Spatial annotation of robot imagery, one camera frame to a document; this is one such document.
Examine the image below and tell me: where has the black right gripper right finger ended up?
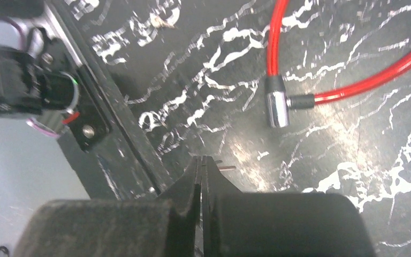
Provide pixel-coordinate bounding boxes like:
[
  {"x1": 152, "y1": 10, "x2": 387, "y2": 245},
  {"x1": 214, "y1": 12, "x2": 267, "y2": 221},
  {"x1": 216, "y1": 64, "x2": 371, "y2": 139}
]
[{"x1": 201, "y1": 156, "x2": 376, "y2": 256}]

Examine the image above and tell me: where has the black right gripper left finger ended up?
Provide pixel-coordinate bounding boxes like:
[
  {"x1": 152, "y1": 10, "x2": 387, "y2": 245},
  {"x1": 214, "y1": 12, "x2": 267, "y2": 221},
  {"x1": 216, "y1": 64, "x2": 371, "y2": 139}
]
[{"x1": 14, "y1": 157, "x2": 201, "y2": 256}]

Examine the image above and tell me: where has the red cable lock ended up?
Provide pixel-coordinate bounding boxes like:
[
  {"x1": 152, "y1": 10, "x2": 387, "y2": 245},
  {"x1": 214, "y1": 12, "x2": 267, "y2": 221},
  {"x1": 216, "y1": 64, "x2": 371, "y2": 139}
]
[{"x1": 264, "y1": 0, "x2": 411, "y2": 129}]

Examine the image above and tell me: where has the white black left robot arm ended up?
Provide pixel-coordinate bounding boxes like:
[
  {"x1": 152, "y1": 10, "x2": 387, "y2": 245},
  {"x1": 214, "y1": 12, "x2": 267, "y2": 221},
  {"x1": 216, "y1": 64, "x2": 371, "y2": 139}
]
[{"x1": 0, "y1": 1, "x2": 80, "y2": 118}]

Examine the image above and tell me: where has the aluminium frame rail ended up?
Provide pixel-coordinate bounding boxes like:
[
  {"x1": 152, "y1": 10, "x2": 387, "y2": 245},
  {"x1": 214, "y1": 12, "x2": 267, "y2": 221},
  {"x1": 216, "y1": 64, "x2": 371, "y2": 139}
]
[{"x1": 39, "y1": 1, "x2": 84, "y2": 66}]

